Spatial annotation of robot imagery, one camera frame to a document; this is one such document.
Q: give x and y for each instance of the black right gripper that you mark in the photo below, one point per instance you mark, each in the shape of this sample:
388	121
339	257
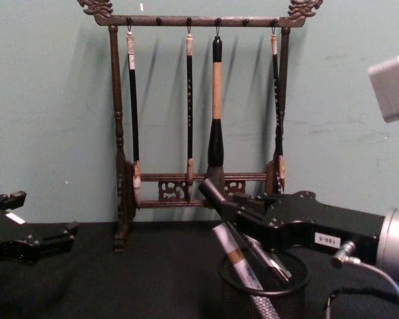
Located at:
319	226

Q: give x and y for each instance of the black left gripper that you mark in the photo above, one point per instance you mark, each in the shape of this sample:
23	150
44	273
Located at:
3	232

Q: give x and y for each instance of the silver marker with gold band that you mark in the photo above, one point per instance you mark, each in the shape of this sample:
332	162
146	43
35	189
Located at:
226	237

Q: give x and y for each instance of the dark metal pen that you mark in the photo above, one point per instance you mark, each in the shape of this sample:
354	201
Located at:
262	254

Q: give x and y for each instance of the thin black brush, gold marks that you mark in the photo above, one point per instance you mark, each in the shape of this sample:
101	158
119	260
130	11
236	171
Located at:
189	109

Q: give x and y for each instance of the black table cloth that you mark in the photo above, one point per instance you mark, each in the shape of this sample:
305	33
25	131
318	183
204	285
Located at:
119	282

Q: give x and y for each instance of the black mesh pen holder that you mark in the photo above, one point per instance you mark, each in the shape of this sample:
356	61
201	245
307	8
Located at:
294	304

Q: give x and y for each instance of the thin black brush, white cap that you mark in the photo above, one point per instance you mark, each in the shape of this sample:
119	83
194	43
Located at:
133	109

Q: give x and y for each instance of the dark carved wooden brush rack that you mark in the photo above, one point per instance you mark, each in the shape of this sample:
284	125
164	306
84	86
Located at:
199	20

